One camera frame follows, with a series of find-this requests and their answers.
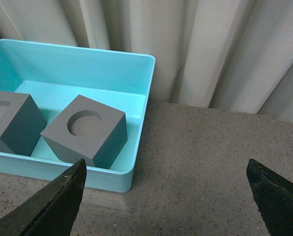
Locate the beige curtain backdrop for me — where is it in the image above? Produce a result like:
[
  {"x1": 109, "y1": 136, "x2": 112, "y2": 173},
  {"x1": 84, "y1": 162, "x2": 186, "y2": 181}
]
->
[{"x1": 0, "y1": 0, "x2": 293, "y2": 122}]

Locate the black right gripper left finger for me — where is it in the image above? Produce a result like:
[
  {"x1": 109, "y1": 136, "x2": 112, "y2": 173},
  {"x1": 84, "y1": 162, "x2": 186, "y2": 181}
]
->
[{"x1": 0, "y1": 159, "x2": 87, "y2": 236}]

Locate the gray cube round recess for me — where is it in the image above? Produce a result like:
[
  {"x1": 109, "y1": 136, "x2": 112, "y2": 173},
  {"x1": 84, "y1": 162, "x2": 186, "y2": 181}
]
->
[{"x1": 41, "y1": 95, "x2": 128, "y2": 169}]

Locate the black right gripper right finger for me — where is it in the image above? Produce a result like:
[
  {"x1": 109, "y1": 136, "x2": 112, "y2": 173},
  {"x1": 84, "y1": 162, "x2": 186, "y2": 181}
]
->
[{"x1": 246, "y1": 159, "x2": 293, "y2": 236}]

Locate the gray cube square recess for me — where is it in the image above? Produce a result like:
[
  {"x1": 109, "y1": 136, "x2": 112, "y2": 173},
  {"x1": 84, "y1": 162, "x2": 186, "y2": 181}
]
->
[{"x1": 0, "y1": 91, "x2": 47, "y2": 156}]

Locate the light blue plastic box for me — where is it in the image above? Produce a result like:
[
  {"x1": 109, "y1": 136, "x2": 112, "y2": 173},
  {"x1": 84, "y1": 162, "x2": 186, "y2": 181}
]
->
[{"x1": 0, "y1": 39, "x2": 156, "y2": 193}]

